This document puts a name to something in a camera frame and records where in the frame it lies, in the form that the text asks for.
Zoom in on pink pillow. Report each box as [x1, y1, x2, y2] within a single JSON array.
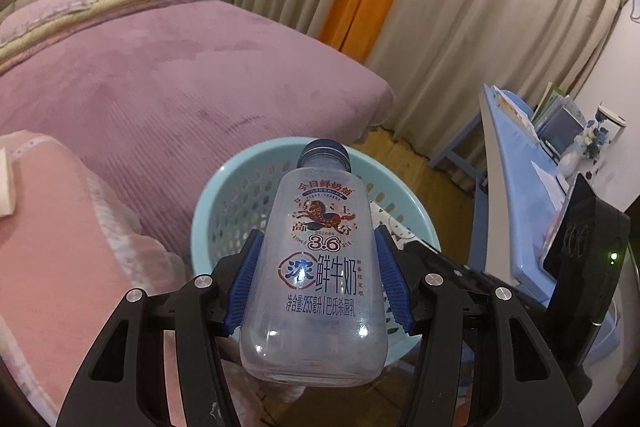
[[0, 0, 89, 46]]

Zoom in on purple bed cover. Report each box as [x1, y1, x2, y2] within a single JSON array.
[[1, 0, 394, 256]]

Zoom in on clear milk bottle blue cap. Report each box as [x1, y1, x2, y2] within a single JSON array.
[[240, 139, 387, 387]]

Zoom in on white blue flower vase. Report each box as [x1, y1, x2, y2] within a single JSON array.
[[559, 119, 608, 181]]

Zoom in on white cup on desk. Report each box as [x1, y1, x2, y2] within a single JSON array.
[[596, 104, 627, 145]]

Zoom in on pink blanket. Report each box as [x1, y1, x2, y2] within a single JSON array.
[[0, 129, 306, 427]]

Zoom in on light blue laundry basket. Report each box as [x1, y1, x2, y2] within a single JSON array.
[[191, 138, 437, 367]]

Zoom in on stack of books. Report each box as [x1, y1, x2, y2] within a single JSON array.
[[530, 82, 586, 160]]

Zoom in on blue desk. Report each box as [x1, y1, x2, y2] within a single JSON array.
[[430, 84, 558, 305]]

